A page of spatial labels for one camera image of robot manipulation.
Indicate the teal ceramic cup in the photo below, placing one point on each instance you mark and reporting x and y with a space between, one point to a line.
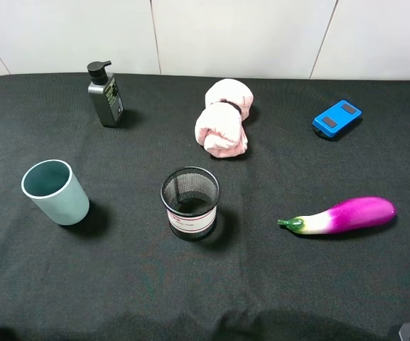
54 188

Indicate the black mesh pen holder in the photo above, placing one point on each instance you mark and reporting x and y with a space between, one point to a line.
190 196

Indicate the black tablecloth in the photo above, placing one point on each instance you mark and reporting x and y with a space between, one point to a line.
122 274

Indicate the rolled pink towel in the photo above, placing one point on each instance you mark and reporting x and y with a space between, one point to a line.
219 128

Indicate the purple toy eggplant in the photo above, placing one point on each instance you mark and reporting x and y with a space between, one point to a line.
352 214

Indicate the black pump soap bottle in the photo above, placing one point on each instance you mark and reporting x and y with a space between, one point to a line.
105 94

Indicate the blue rectangular box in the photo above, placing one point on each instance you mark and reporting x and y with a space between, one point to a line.
336 121

